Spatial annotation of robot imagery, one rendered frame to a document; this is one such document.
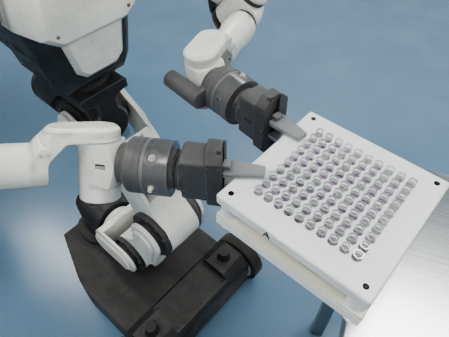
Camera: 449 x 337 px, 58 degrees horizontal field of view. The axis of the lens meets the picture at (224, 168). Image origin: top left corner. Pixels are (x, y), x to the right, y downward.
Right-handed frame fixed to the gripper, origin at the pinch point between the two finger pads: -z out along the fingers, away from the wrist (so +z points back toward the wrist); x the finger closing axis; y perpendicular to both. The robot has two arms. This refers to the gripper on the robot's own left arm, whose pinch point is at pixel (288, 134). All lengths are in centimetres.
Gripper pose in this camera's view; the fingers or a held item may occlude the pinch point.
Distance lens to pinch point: 68.5
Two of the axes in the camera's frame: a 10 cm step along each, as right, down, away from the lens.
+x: 0.2, 6.8, 7.4
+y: -7.6, 4.9, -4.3
